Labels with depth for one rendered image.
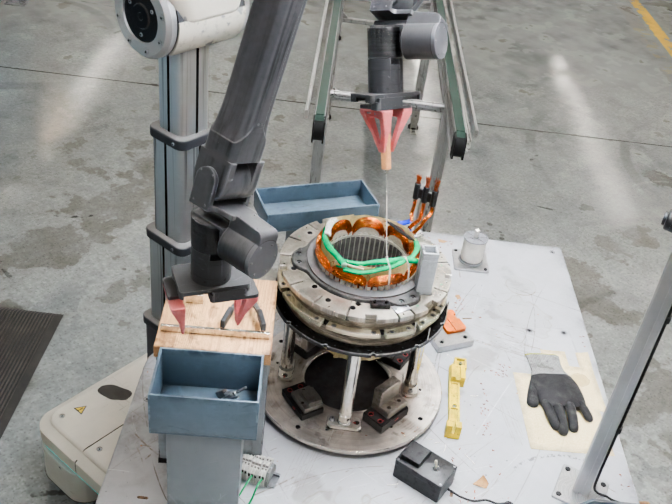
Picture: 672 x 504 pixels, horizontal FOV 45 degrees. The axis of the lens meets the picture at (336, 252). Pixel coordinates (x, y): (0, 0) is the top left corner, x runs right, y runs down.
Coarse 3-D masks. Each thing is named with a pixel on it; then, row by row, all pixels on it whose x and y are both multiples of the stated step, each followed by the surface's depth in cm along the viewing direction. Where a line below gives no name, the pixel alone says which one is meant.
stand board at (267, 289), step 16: (272, 288) 147; (192, 304) 141; (208, 304) 142; (224, 304) 142; (272, 304) 144; (160, 320) 137; (176, 320) 138; (192, 320) 138; (208, 320) 138; (256, 320) 140; (272, 320) 140; (160, 336) 134; (176, 336) 134; (192, 336) 135; (208, 336) 135; (224, 336) 136; (272, 336) 137; (240, 352) 133; (256, 352) 133
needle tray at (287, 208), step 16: (256, 192) 174; (272, 192) 177; (288, 192) 178; (304, 192) 179; (320, 192) 181; (336, 192) 182; (352, 192) 184; (368, 192) 179; (256, 208) 175; (272, 208) 176; (288, 208) 177; (304, 208) 178; (320, 208) 179; (336, 208) 172; (352, 208) 173; (368, 208) 174; (272, 224) 168; (288, 224) 170; (304, 224) 171
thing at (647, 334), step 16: (656, 288) 125; (656, 304) 126; (656, 320) 128; (640, 336) 130; (656, 336) 129; (640, 352) 132; (624, 368) 134; (640, 368) 133; (624, 384) 136; (624, 400) 137; (608, 416) 140; (608, 432) 142; (592, 448) 145; (608, 448) 144; (592, 464) 148; (576, 480) 151; (592, 480) 149
